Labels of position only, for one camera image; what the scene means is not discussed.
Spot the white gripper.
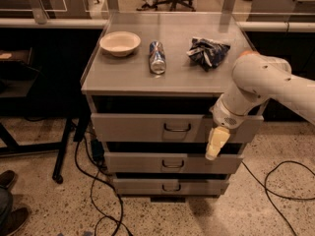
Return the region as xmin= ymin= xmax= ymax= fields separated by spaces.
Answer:
xmin=205 ymin=96 xmax=250 ymax=160

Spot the grey top drawer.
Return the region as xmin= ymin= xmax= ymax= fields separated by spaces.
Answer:
xmin=90 ymin=112 xmax=265 ymax=145

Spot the grey drawer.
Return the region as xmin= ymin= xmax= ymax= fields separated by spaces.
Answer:
xmin=105 ymin=152 xmax=242 ymax=174
xmin=113 ymin=179 xmax=228 ymax=196
xmin=90 ymin=112 xmax=265 ymax=145

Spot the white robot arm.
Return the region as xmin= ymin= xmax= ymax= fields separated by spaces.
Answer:
xmin=205 ymin=51 xmax=315 ymax=160

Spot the grey drawer cabinet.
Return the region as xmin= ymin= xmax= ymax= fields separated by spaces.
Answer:
xmin=82 ymin=13 xmax=263 ymax=199

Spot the grey bottom drawer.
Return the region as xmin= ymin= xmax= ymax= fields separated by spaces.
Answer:
xmin=113 ymin=179 xmax=228 ymax=196

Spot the grey middle drawer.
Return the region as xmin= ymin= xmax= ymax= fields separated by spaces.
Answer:
xmin=105 ymin=152 xmax=242 ymax=174

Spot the blue crumpled chip bag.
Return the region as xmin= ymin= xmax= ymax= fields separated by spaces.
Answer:
xmin=187 ymin=37 xmax=230 ymax=72

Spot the orange fruit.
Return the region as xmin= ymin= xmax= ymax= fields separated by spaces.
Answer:
xmin=240 ymin=50 xmax=259 ymax=56

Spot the silver blue soda can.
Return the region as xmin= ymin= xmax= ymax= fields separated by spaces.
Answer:
xmin=149 ymin=41 xmax=166 ymax=75

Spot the black power adapter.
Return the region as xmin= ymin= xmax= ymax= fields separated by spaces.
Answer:
xmin=91 ymin=140 xmax=104 ymax=162

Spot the white paper bowl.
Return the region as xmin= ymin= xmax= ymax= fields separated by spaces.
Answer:
xmin=99 ymin=31 xmax=141 ymax=57

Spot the dark shoe upper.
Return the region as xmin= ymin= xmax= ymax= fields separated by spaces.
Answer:
xmin=0 ymin=170 xmax=16 ymax=189

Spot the dark shoe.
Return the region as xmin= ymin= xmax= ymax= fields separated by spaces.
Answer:
xmin=0 ymin=170 xmax=16 ymax=189
xmin=5 ymin=207 xmax=30 ymax=236

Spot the dark shoe lower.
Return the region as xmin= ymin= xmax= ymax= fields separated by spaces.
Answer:
xmin=5 ymin=207 xmax=30 ymax=236

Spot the black cable right floor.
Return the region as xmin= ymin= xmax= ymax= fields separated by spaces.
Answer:
xmin=241 ymin=160 xmax=315 ymax=236

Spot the black cable floor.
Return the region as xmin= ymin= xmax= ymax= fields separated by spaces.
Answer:
xmin=241 ymin=160 xmax=315 ymax=236
xmin=74 ymin=128 xmax=134 ymax=236

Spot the black cable left floor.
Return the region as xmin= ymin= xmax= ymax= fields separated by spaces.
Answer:
xmin=74 ymin=128 xmax=134 ymax=236

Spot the black desk frame left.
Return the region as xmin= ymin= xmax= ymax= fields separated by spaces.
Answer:
xmin=0 ymin=47 xmax=90 ymax=184

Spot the white horizontal rail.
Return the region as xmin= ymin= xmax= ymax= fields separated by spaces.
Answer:
xmin=0 ymin=18 xmax=315 ymax=32

